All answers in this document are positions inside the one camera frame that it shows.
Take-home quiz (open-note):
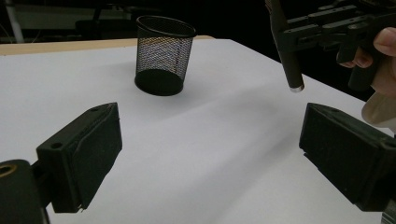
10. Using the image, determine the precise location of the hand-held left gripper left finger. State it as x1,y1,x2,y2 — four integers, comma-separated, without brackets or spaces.
35,102,123,214

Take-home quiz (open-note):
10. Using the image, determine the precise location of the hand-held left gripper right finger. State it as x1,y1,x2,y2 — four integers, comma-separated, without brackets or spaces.
298,102,396,213

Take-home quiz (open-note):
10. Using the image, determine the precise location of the black mesh pen holder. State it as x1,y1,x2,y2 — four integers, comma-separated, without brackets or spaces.
134,15,197,97

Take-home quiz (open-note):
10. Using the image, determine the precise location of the black folding chair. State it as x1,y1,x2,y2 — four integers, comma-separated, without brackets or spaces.
74,3,141,41

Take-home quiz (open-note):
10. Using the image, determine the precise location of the light desk with white leg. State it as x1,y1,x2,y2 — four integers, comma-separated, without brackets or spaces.
3,0,25,44

